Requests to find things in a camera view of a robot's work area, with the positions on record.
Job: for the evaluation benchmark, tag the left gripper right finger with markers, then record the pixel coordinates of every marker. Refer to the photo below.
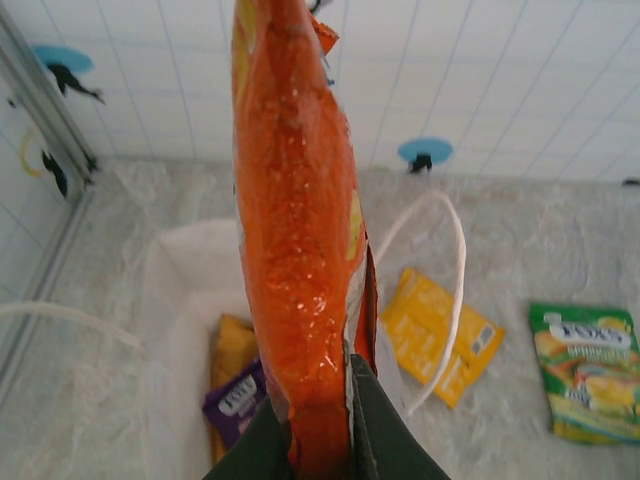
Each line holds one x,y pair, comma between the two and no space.
385,445

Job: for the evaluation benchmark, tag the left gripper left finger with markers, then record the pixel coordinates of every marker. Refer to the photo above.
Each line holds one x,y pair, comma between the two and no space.
255,450

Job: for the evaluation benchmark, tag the purple candy packet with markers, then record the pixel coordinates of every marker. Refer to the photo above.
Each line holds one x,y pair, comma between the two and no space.
235,405

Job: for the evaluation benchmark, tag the orange fruit snack packet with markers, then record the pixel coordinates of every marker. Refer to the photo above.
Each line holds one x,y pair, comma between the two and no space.
232,345

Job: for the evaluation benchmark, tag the yellow snack packet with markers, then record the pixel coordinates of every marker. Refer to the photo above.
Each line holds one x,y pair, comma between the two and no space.
415,320

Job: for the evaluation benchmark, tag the white paper bag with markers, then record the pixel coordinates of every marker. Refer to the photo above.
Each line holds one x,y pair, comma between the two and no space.
175,280

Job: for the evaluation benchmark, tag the green candy packet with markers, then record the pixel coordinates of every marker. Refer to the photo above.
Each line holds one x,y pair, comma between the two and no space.
585,375

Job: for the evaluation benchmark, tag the orange chips bag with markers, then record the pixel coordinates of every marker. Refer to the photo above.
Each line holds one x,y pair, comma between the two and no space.
300,225

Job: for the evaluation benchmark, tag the aluminium side rail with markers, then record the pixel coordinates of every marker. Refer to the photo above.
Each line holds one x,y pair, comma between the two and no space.
47,272

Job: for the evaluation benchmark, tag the blue wall hook right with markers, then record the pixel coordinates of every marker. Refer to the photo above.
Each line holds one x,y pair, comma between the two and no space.
425,149

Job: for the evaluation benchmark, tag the blue wall hook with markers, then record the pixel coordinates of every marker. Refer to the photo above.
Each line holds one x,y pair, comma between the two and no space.
60,57
425,149

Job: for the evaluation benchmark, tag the aluminium frame post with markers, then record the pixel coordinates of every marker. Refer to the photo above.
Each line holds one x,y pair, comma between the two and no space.
40,100

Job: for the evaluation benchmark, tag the blue wall hook left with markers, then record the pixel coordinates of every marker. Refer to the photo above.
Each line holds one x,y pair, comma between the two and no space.
60,57

